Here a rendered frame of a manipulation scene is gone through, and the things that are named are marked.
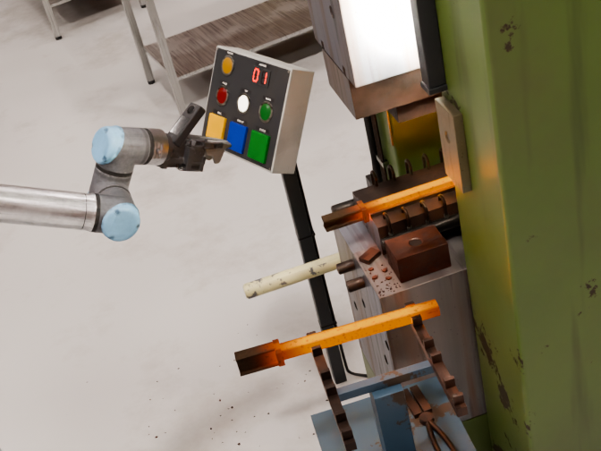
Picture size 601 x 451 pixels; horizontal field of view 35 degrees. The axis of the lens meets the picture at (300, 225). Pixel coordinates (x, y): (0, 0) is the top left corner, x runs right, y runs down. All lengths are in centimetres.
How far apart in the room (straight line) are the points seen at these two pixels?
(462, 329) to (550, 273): 41
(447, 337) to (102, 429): 155
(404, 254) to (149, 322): 186
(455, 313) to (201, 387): 143
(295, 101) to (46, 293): 196
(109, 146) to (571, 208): 107
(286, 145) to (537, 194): 96
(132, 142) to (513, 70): 102
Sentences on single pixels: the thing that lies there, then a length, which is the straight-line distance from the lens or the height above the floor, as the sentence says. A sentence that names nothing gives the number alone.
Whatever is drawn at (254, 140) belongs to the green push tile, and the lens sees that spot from 260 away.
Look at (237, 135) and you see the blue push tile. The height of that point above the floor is 102.
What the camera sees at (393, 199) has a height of 101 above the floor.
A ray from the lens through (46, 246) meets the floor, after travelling 452.
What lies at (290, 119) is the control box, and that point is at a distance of 254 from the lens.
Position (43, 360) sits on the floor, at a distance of 384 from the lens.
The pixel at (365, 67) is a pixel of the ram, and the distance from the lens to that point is 195.
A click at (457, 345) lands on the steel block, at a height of 71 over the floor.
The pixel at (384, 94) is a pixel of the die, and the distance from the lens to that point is 204.
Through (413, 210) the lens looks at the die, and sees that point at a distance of 222.
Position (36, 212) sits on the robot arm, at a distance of 220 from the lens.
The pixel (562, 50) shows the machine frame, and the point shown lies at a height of 150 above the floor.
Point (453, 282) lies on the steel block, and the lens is 215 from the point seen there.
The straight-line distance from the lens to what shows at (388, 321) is 196.
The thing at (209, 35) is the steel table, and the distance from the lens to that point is 559.
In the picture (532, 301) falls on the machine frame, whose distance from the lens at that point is 191.
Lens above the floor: 221
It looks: 33 degrees down
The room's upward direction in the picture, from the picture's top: 14 degrees counter-clockwise
